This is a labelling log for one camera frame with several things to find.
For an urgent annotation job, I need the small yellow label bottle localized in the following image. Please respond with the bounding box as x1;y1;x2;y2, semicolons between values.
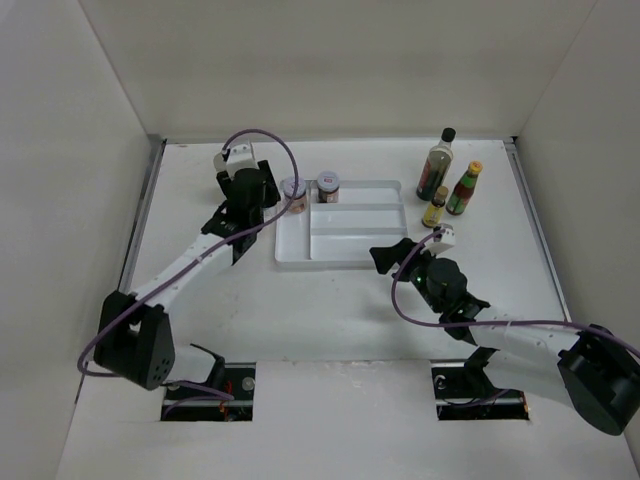
422;186;449;228

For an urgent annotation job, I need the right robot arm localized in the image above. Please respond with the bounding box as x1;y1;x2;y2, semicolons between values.
369;230;639;436

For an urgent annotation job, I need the white divided organizer tray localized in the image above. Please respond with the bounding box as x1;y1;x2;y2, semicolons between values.
274;180;408;271

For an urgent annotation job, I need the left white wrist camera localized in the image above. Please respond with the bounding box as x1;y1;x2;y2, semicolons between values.
213;143;258;177

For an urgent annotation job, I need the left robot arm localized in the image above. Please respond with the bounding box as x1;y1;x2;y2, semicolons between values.
93;160;280;399

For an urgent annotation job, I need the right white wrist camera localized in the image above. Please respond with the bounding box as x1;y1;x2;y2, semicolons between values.
428;224;456;255

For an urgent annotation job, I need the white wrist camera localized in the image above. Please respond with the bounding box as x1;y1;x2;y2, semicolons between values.
428;224;456;255
213;143;258;177

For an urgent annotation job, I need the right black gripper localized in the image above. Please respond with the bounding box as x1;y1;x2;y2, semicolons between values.
370;237;444;314

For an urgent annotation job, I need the orange spice jar white lid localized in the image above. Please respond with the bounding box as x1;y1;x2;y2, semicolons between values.
281;176;307;214

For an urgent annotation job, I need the dark soy sauce bottle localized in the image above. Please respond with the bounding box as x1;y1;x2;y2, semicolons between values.
416;127;457;201

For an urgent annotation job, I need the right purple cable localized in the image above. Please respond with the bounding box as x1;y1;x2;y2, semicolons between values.
390;229;640;361

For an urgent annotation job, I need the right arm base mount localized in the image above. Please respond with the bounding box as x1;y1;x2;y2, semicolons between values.
431;362;529;421

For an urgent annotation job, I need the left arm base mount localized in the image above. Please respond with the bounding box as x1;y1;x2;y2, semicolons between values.
160;363;257;423

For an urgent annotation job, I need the dark spice jar white lid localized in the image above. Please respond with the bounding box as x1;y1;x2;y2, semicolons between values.
316;171;340;204

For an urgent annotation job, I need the red sauce bottle yellow cap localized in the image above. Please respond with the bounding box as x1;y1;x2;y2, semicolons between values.
445;161;483;216

